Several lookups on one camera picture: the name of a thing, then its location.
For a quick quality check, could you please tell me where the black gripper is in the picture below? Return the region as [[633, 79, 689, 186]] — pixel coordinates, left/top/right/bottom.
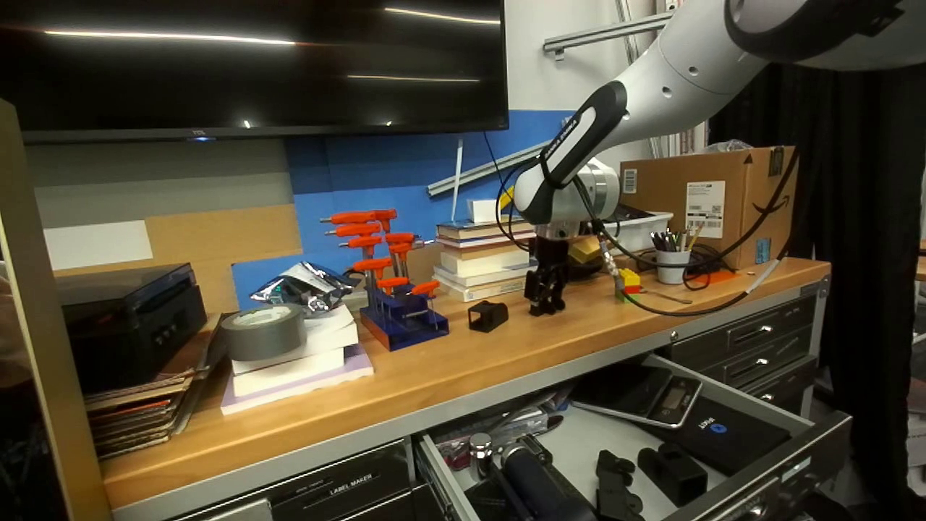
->
[[523, 235, 572, 313]]

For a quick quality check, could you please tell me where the grey metal drawer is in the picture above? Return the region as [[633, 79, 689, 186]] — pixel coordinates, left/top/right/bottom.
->
[[413, 349, 856, 521]]

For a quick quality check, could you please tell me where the grey drawer cabinet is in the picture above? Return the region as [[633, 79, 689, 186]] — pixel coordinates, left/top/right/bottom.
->
[[182, 436, 436, 521], [663, 287, 834, 417]]

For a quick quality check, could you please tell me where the stack of books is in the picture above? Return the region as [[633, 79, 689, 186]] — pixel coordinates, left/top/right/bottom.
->
[[428, 215, 543, 303]]

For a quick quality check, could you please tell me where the small white box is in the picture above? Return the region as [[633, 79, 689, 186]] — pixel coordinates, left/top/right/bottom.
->
[[469, 197, 507, 228]]

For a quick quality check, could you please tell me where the yellow level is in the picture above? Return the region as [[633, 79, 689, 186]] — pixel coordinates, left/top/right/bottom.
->
[[494, 157, 543, 215]]

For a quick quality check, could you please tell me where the white plastic bin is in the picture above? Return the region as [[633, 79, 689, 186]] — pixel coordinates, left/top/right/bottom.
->
[[608, 206, 678, 258]]

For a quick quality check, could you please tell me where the white cup with pens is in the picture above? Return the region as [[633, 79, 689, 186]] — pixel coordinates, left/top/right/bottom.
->
[[652, 228, 694, 289]]

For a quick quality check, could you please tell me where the silver metal square ruler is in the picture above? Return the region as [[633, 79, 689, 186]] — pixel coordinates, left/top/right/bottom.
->
[[426, 138, 546, 199]]

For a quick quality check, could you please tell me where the silver metal tool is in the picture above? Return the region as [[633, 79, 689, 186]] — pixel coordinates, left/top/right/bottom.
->
[[451, 393, 572, 456]]

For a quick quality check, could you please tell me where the orange flat object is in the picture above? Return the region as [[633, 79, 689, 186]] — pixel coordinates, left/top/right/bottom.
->
[[685, 270, 743, 294]]

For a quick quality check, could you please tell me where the small black plastic part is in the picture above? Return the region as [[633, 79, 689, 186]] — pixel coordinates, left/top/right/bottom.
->
[[594, 446, 636, 485]]

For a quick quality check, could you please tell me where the blue backboard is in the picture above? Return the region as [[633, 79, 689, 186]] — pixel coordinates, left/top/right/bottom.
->
[[228, 106, 598, 313]]

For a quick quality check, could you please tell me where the brown cardboard shipping box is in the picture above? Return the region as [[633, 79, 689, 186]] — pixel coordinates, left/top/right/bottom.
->
[[619, 142, 804, 271]]

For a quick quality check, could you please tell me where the black flat box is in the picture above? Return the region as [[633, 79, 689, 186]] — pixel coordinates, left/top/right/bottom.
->
[[663, 393, 794, 478]]

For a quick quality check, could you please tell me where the silver foil packet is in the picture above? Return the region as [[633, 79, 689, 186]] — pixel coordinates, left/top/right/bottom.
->
[[254, 261, 358, 317]]

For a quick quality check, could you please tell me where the silver metal bar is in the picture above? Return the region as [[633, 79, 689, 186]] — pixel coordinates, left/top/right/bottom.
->
[[542, 6, 678, 54]]

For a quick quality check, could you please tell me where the black curtain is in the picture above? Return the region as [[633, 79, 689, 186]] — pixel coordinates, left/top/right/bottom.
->
[[707, 60, 926, 521]]

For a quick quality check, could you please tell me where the brown cardboard sheet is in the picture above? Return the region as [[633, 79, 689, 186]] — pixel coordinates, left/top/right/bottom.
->
[[142, 203, 305, 315]]

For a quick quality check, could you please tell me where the stack of brown folders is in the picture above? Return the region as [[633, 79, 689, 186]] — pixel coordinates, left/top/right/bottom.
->
[[85, 322, 228, 464]]

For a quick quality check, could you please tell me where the black printer box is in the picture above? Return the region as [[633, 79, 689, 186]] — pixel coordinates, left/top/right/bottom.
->
[[59, 261, 212, 396]]

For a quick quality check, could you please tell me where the white paper sheet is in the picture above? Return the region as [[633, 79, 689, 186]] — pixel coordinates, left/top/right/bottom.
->
[[41, 218, 156, 276]]

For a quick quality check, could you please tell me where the wooden side panel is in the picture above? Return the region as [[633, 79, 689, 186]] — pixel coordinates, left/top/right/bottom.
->
[[0, 95, 112, 521]]

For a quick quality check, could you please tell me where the black cylinder with silver ring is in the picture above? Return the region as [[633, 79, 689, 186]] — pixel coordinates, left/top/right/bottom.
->
[[487, 432, 601, 521]]

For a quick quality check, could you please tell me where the grey duct tape roll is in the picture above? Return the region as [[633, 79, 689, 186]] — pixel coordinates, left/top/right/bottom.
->
[[216, 303, 310, 364]]

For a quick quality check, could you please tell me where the black wall television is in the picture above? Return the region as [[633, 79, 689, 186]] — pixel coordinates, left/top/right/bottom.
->
[[0, 0, 511, 144]]

